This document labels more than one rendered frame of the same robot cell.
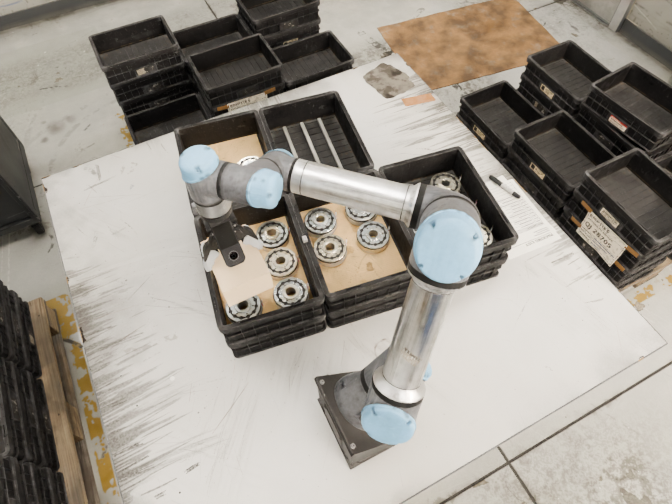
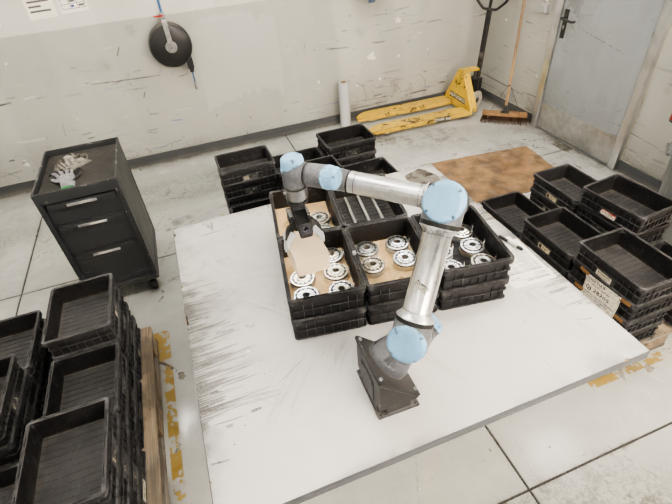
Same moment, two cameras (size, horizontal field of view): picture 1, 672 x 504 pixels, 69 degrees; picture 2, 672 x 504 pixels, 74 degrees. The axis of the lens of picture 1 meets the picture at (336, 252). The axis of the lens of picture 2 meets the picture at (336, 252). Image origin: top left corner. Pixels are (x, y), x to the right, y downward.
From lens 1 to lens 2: 60 cm
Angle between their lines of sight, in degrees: 19
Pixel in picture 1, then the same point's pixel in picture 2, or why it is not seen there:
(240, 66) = not seen: hidden behind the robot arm
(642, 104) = (629, 203)
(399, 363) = (414, 293)
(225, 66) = not seen: hidden behind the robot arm
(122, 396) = (210, 360)
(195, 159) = (290, 157)
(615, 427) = (632, 468)
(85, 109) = (200, 211)
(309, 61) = not seen: hidden behind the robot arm
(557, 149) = (561, 235)
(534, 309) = (534, 322)
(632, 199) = (623, 266)
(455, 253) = (447, 201)
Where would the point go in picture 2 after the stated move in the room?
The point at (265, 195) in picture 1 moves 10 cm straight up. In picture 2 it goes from (330, 177) to (328, 146)
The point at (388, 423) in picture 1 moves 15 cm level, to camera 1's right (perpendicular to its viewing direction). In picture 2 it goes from (406, 340) to (459, 342)
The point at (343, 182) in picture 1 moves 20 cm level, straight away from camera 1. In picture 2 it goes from (380, 180) to (383, 151)
